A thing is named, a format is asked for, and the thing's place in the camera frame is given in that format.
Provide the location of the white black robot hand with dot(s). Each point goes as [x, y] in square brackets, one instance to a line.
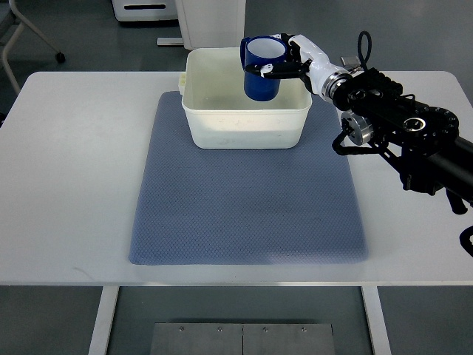
[306, 61]

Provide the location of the blue enamel mug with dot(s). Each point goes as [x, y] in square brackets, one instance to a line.
[258, 55]

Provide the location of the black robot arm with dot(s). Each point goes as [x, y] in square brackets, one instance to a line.
[421, 142]

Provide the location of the white plastic box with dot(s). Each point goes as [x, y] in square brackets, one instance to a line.
[221, 116]

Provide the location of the small grey floor plate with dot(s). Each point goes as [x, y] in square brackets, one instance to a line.
[351, 62]

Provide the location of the blue textured mat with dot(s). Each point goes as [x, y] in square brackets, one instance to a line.
[245, 207]

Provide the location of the white cabinet appliance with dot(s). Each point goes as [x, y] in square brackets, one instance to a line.
[144, 10]

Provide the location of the office chair with wheels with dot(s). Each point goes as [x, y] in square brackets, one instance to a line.
[13, 23]

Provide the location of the grey metal floor plate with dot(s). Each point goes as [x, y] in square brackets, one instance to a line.
[242, 338]

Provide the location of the white pedestal column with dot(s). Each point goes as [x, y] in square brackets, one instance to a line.
[208, 24]

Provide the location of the white table frame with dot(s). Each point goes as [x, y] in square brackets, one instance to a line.
[106, 310]

